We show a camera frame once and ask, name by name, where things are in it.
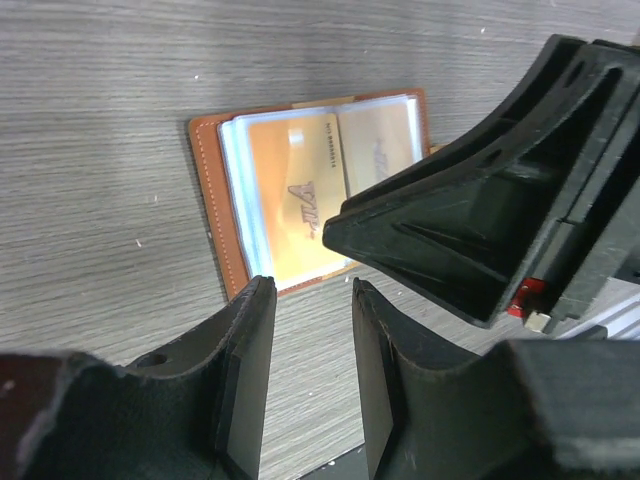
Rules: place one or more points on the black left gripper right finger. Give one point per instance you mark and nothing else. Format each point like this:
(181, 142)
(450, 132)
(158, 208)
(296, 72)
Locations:
(526, 409)

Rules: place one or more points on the pale gold credit card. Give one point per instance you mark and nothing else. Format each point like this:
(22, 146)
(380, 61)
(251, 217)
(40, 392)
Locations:
(379, 138)

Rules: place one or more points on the brown leather card holder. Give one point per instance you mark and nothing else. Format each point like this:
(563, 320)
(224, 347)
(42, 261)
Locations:
(228, 183)

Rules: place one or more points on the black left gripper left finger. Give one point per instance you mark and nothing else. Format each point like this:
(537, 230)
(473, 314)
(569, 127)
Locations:
(190, 409)

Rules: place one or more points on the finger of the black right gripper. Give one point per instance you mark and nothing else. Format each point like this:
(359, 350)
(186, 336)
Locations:
(462, 226)

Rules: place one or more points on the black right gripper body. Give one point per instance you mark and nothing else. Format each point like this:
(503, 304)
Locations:
(592, 241)

